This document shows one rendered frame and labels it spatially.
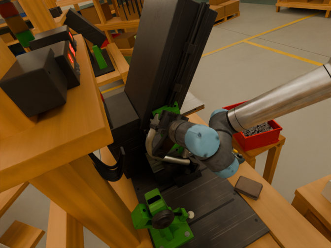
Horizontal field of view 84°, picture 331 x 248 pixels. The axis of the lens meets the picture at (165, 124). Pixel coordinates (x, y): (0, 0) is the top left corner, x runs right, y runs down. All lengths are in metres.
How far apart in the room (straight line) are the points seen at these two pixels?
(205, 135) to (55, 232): 0.44
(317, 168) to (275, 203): 1.39
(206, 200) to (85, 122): 0.69
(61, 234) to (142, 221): 0.22
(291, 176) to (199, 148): 1.76
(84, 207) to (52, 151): 0.30
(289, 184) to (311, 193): 1.04
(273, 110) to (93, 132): 0.43
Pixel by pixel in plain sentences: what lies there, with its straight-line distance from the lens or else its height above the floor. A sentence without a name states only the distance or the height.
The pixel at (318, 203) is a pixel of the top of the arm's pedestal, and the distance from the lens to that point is 1.04.
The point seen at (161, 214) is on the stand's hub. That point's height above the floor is 1.16.
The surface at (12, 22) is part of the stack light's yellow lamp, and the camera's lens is 0.83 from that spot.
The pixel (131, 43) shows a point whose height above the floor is 0.79.
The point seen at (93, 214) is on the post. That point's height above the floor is 1.22.
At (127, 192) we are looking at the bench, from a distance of 1.04.
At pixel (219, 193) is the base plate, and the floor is 0.90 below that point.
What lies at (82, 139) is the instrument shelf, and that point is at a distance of 0.32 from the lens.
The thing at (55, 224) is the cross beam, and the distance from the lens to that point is 0.61.
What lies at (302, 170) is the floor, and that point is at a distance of 2.22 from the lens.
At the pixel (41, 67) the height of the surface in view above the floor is 1.63.
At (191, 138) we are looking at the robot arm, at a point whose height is 1.39.
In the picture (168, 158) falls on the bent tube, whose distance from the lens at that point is 0.84.
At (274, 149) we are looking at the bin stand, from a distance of 1.35.
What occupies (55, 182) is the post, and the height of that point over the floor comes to 1.39.
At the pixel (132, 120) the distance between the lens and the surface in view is 0.82.
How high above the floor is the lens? 1.71
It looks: 39 degrees down
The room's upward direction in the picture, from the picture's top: 16 degrees counter-clockwise
